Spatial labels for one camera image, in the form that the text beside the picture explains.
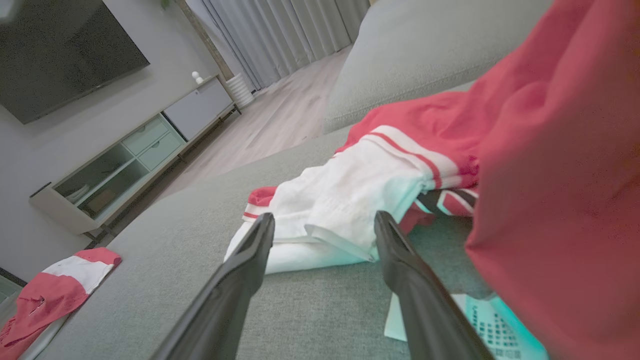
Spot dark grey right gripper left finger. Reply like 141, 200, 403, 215
150, 212, 276, 360

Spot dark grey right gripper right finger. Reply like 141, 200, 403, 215
374, 211, 496, 360

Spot red and white jersey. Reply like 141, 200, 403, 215
223, 0, 640, 360

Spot red shorts with white stripe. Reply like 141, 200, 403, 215
0, 247, 123, 360

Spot grey fabric sofa seat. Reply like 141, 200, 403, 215
36, 80, 551, 360

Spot white TV cabinet with drawers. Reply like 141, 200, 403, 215
28, 75, 242, 236

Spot white ribbed cylindrical appliance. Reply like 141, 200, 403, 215
225, 73, 255, 109

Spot grey sofa cushion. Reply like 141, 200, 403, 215
323, 0, 554, 134

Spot grey pleated curtain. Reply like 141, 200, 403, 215
199, 0, 371, 91

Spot black flat screen television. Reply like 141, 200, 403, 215
0, 0, 151, 125

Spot brown wooden wall trim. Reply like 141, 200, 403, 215
174, 0, 235, 81

